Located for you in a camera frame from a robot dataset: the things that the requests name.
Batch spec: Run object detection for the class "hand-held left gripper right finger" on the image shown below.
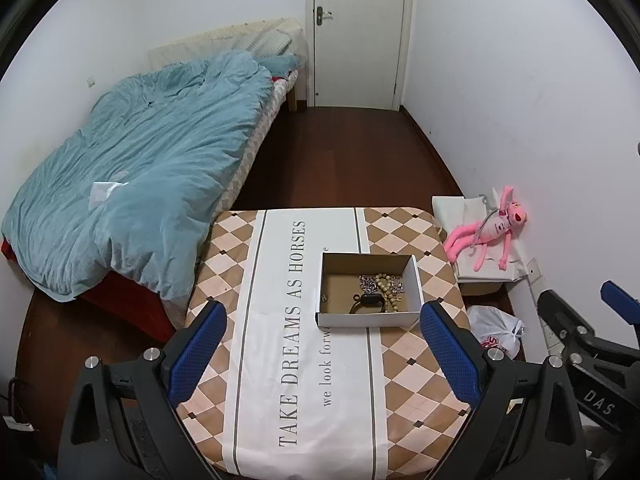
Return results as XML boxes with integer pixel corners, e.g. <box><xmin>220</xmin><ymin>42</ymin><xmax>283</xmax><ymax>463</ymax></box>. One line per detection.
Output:
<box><xmin>420</xmin><ymin>300</ymin><xmax>589</xmax><ymax>480</ymax></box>

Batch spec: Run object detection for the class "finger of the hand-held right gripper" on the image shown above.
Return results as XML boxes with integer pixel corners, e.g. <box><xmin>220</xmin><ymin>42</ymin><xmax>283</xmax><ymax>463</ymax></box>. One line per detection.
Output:
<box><xmin>599</xmin><ymin>279</ymin><xmax>640</xmax><ymax>347</ymax></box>
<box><xmin>537</xmin><ymin>288</ymin><xmax>602</xmax><ymax>357</ymax></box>

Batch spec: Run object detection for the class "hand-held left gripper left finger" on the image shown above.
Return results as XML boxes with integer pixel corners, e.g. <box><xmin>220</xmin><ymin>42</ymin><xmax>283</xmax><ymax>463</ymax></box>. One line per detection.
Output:
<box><xmin>57</xmin><ymin>299</ymin><xmax>229</xmax><ymax>480</ymax></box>

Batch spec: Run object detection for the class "black smartwatch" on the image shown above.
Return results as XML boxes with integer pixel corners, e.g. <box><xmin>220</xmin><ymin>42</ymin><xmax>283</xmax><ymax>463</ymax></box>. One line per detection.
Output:
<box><xmin>349</xmin><ymin>293</ymin><xmax>386</xmax><ymax>315</ymax></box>

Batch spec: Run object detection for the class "wooden bead bracelet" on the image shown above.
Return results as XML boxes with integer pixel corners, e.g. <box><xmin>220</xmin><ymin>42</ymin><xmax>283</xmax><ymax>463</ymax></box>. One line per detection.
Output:
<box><xmin>372</xmin><ymin>272</ymin><xmax>404</xmax><ymax>307</ymax></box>

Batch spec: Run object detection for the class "white cardboard box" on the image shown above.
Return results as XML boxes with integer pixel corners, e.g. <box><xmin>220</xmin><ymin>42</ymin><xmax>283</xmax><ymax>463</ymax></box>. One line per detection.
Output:
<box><xmin>315</xmin><ymin>252</ymin><xmax>425</xmax><ymax>329</ymax></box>

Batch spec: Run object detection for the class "white plastic bag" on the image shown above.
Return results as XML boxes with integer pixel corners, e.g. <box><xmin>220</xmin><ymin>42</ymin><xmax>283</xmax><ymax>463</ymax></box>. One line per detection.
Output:
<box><xmin>466</xmin><ymin>304</ymin><xmax>526</xmax><ymax>361</ymax></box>

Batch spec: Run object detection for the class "white power strip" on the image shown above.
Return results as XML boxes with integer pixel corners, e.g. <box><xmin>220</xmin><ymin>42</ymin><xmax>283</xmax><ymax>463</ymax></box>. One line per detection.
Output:
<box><xmin>527</xmin><ymin>258</ymin><xmax>567</xmax><ymax>352</ymax></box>

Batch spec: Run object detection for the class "brown cardboard box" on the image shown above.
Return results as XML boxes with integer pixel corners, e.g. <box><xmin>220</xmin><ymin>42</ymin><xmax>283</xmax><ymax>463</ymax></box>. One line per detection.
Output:
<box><xmin>457</xmin><ymin>282</ymin><xmax>502</xmax><ymax>296</ymax></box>

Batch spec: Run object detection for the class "checked printed tablecloth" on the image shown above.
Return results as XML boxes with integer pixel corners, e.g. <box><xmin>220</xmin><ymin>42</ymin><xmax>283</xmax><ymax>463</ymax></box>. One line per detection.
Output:
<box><xmin>182</xmin><ymin>206</ymin><xmax>474</xmax><ymax>479</ymax></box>

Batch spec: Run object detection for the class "pink plush toy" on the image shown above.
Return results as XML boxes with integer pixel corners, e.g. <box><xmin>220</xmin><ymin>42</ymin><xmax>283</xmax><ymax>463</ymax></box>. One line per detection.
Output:
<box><xmin>443</xmin><ymin>185</ymin><xmax>530</xmax><ymax>271</ymax></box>

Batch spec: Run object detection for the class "white cloth bag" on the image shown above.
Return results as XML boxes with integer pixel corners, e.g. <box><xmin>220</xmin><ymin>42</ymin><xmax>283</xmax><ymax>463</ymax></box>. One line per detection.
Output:
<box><xmin>432</xmin><ymin>193</ymin><xmax>531</xmax><ymax>284</ymax></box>

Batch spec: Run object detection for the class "white duvet label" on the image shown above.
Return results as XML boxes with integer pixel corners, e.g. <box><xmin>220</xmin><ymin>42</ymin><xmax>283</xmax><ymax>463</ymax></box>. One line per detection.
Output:
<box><xmin>89</xmin><ymin>181</ymin><xmax>124</xmax><ymax>211</ymax></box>

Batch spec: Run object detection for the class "blue duvet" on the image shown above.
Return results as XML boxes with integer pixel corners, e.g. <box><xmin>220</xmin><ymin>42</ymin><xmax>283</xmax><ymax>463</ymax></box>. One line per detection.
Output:
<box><xmin>1</xmin><ymin>52</ymin><xmax>274</xmax><ymax>304</ymax></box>

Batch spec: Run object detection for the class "bed with patterned mattress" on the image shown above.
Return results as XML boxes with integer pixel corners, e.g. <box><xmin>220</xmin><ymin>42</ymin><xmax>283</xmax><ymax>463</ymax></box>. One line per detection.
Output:
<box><xmin>0</xmin><ymin>19</ymin><xmax>307</xmax><ymax>345</ymax></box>

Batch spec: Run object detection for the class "blue pillow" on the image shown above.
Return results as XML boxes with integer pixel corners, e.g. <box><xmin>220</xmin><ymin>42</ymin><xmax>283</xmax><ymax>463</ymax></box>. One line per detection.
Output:
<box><xmin>256</xmin><ymin>53</ymin><xmax>301</xmax><ymax>76</ymax></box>

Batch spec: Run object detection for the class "cream quilted pillow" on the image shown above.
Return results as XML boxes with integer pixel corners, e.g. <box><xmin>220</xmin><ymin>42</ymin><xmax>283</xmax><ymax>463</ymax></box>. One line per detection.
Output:
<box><xmin>148</xmin><ymin>18</ymin><xmax>306</xmax><ymax>69</ymax></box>

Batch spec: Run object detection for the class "white door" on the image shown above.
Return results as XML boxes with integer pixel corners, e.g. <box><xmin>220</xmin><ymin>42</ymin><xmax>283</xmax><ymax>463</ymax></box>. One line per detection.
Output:
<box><xmin>312</xmin><ymin>0</ymin><xmax>408</xmax><ymax>109</ymax></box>

